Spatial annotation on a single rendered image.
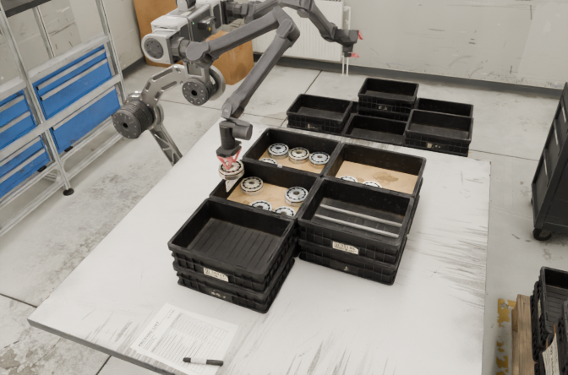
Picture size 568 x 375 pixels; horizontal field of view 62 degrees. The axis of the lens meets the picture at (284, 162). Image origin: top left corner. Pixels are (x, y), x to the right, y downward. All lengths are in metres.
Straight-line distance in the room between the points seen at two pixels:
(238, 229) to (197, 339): 0.46
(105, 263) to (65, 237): 1.35
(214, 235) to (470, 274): 1.03
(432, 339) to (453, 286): 0.26
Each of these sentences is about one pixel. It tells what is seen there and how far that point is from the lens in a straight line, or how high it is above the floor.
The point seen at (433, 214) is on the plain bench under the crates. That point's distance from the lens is 2.28.
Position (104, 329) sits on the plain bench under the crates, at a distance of 1.93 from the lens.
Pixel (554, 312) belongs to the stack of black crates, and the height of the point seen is 0.27.
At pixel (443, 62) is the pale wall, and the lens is 5.00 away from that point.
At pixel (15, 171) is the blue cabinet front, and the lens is 3.51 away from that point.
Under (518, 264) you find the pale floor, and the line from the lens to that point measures 3.19.
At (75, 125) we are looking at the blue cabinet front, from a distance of 3.81.
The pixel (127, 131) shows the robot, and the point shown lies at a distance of 2.72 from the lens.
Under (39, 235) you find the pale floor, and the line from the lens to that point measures 3.60.
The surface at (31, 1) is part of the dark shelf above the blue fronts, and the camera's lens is 3.50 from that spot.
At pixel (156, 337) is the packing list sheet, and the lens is 1.85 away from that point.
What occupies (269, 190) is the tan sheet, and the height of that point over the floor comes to 0.83.
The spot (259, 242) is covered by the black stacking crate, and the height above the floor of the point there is 0.83.
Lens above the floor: 2.16
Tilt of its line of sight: 35 degrees down
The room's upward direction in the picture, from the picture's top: 3 degrees counter-clockwise
